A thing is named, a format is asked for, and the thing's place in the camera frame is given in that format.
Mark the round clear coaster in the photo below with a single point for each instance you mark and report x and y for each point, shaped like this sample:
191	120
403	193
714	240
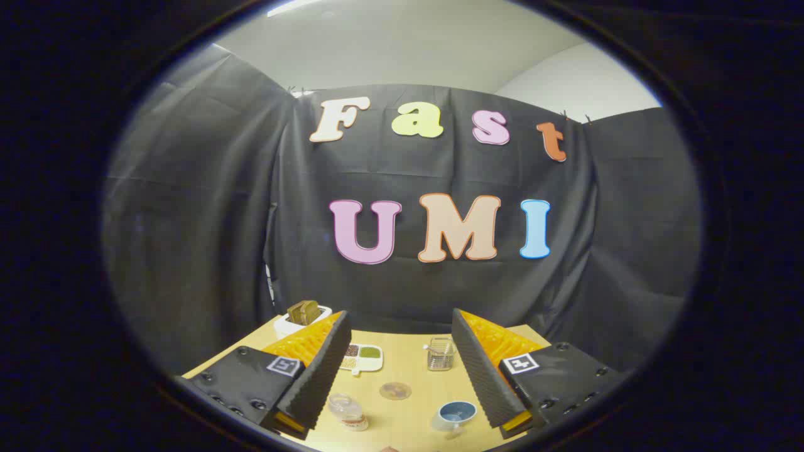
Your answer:
395	391

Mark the black backdrop cloth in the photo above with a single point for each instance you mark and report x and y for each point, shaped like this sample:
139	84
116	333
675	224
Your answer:
440	289

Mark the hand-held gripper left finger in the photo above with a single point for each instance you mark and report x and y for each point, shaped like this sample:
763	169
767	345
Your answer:
317	376

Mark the blue and white cup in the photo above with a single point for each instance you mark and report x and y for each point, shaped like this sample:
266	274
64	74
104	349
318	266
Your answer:
455	415

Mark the wooden table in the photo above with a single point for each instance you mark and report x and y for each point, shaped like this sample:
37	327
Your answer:
408	370

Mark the white divided snack dish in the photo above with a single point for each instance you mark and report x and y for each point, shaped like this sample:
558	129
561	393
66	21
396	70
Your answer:
363	358

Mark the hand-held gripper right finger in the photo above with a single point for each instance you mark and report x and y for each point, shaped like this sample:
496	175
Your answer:
480	370

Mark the white tray with bread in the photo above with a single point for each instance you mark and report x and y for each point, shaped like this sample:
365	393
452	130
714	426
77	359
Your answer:
301	317

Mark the clear glass jar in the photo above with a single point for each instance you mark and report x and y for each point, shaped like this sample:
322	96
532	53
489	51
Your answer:
440	355

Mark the clear plastic juice bottle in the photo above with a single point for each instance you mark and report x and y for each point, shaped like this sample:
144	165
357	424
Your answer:
347	411

